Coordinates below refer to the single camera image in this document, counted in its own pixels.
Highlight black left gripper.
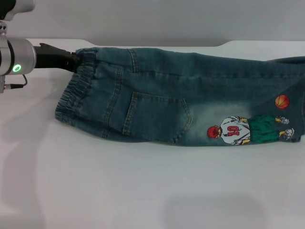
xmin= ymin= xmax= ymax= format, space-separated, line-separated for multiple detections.
xmin=33 ymin=42 xmax=84 ymax=73

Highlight blue denim shorts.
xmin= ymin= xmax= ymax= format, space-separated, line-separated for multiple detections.
xmin=54 ymin=47 xmax=305 ymax=147

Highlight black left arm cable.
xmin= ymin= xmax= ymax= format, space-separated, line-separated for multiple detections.
xmin=4 ymin=73 xmax=28 ymax=89

